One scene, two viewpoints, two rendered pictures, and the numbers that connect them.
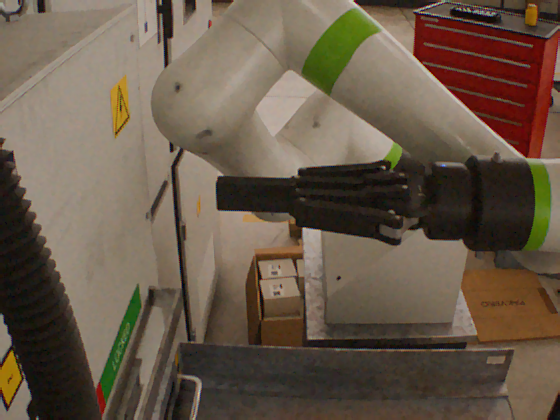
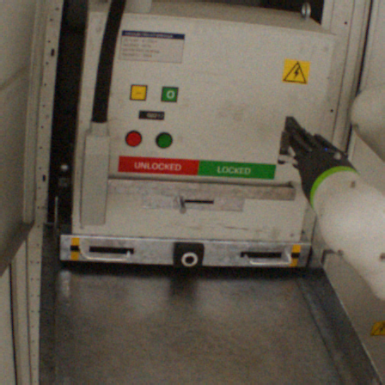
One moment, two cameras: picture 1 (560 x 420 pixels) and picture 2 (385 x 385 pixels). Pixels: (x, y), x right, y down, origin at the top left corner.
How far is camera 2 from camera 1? 1.17 m
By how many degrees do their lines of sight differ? 65
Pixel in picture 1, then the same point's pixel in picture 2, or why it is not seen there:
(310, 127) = not seen: outside the picture
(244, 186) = (289, 122)
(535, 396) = not seen: outside the picture
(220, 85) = (369, 103)
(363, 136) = not seen: outside the picture
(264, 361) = (324, 287)
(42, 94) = (216, 27)
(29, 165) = (193, 45)
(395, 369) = (349, 343)
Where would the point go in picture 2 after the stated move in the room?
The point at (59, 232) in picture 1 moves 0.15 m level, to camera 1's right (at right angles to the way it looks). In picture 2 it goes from (204, 79) to (223, 105)
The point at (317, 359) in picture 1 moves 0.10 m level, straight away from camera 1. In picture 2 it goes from (334, 303) to (377, 302)
